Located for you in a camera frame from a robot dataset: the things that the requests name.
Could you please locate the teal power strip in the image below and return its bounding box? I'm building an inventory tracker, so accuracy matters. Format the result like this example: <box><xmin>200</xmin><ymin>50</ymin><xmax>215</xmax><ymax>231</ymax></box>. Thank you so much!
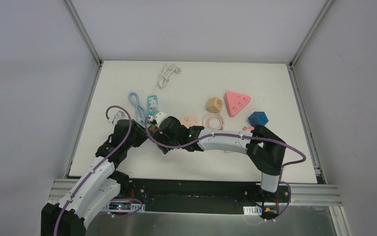
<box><xmin>147</xmin><ymin>95</ymin><xmax>159</xmax><ymax>116</ymax></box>

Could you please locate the yellow plug adapter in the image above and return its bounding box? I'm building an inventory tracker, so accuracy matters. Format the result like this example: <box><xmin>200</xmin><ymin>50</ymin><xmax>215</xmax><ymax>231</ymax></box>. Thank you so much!
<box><xmin>206</xmin><ymin>97</ymin><xmax>224</xmax><ymax>113</ymax></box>

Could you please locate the pink triangular power strip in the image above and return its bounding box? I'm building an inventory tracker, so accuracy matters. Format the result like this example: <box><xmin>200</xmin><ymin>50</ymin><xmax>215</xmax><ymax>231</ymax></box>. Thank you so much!
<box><xmin>224</xmin><ymin>91</ymin><xmax>251</xmax><ymax>118</ymax></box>

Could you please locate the blue cube plug adapter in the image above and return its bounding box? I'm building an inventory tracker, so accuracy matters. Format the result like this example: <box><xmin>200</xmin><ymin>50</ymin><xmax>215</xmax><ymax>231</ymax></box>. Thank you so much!
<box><xmin>248</xmin><ymin>111</ymin><xmax>269</xmax><ymax>126</ymax></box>

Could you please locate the green patterned small adapter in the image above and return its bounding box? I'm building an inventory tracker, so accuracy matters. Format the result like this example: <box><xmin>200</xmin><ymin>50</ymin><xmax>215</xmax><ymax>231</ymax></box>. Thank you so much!
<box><xmin>148</xmin><ymin>124</ymin><xmax>158</xmax><ymax>133</ymax></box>

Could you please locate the pale pink round socket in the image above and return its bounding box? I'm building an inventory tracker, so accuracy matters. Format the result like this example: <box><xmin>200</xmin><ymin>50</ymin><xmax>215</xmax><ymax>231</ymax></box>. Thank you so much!
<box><xmin>179</xmin><ymin>115</ymin><xmax>201</xmax><ymax>128</ymax></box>

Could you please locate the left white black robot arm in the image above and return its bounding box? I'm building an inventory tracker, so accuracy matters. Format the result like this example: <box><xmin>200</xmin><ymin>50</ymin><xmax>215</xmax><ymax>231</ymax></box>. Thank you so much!
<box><xmin>40</xmin><ymin>119</ymin><xmax>147</xmax><ymax>236</ymax></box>

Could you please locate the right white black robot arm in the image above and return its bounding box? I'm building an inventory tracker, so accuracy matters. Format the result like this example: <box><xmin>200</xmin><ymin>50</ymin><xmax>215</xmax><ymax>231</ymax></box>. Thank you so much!
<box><xmin>146</xmin><ymin>116</ymin><xmax>286</xmax><ymax>202</ymax></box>

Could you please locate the white plug in teal strip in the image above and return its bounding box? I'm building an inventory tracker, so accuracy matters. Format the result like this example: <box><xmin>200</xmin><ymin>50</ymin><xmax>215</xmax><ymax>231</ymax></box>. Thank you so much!
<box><xmin>149</xmin><ymin>98</ymin><xmax>158</xmax><ymax>110</ymax></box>

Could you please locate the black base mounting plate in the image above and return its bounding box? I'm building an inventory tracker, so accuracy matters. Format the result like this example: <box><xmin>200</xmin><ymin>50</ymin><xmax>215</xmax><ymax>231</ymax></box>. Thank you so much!
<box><xmin>104</xmin><ymin>178</ymin><xmax>290</xmax><ymax>215</ymax></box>

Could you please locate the light blue coiled cable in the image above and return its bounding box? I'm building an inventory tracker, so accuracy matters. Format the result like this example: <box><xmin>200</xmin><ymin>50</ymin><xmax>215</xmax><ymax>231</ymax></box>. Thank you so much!
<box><xmin>128</xmin><ymin>91</ymin><xmax>148</xmax><ymax>123</ymax></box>

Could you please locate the pink coiled cable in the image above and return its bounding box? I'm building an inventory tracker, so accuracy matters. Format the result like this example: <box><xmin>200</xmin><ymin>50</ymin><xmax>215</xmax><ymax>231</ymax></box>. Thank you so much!
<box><xmin>202</xmin><ymin>113</ymin><xmax>225</xmax><ymax>130</ymax></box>

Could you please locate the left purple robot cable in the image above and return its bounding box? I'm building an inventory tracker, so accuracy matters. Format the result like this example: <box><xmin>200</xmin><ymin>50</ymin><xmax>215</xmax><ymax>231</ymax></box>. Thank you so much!
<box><xmin>53</xmin><ymin>105</ymin><xmax>133</xmax><ymax>236</ymax></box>

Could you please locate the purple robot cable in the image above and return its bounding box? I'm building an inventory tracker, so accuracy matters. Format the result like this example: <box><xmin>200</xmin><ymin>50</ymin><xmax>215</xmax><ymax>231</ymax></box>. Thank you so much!
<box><xmin>53</xmin><ymin>105</ymin><xmax>133</xmax><ymax>236</ymax></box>
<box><xmin>144</xmin><ymin>117</ymin><xmax>307</xmax><ymax>167</ymax></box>

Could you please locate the white coiled cable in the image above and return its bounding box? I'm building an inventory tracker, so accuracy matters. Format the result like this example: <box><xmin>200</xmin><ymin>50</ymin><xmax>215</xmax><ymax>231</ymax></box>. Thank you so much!
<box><xmin>152</xmin><ymin>63</ymin><xmax>182</xmax><ymax>95</ymax></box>

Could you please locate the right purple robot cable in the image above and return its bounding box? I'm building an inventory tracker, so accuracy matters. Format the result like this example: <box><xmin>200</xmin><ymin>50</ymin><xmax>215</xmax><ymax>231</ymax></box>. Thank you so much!
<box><xmin>144</xmin><ymin>117</ymin><xmax>307</xmax><ymax>167</ymax></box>

